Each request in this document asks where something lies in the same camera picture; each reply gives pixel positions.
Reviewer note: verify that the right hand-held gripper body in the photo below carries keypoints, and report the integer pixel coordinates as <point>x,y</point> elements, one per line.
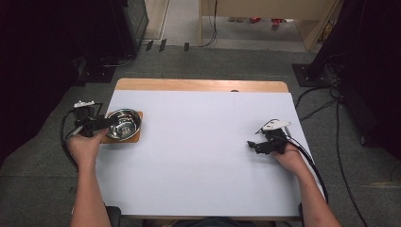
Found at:
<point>274,137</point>

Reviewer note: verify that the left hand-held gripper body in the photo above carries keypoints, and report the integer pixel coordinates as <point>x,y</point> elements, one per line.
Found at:
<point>84,118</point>

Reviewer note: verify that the stainless steel bowl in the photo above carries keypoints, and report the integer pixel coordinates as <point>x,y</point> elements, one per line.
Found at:
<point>124,124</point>

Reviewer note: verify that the person's right hand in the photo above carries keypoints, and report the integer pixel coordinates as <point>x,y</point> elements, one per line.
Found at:
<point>291,159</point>

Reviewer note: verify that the person's left hand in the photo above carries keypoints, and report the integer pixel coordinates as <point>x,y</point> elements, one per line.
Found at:
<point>84,149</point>

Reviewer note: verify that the orange square mat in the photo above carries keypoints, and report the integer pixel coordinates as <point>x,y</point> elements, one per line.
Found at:
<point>135,139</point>

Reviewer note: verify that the dark stand base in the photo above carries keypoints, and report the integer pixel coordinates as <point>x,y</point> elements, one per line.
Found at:
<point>94,71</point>

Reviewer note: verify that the white table cover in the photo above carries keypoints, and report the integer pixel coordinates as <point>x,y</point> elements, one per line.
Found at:
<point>201,151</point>

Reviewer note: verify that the black curtain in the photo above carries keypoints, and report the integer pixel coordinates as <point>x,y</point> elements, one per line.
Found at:
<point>369,63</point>
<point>41,63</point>

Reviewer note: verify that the wooden table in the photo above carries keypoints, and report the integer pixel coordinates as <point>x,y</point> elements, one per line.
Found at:
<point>201,85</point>

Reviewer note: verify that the person's dark clothing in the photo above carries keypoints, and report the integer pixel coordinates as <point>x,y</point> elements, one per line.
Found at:
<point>217,222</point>

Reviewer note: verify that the black chair armrest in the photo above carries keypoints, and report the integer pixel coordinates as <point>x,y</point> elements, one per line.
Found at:
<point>114,216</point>

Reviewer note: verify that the black cabinet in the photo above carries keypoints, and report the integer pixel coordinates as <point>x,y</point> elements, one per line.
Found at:
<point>132,25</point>

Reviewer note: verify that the red object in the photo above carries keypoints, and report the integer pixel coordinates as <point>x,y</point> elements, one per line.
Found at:
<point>255,20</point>
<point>277,22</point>

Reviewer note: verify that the wooden partition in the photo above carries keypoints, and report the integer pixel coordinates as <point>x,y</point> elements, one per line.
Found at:
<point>271,8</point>

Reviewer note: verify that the black stand base plate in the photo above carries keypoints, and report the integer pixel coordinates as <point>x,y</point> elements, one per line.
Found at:
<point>307,75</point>

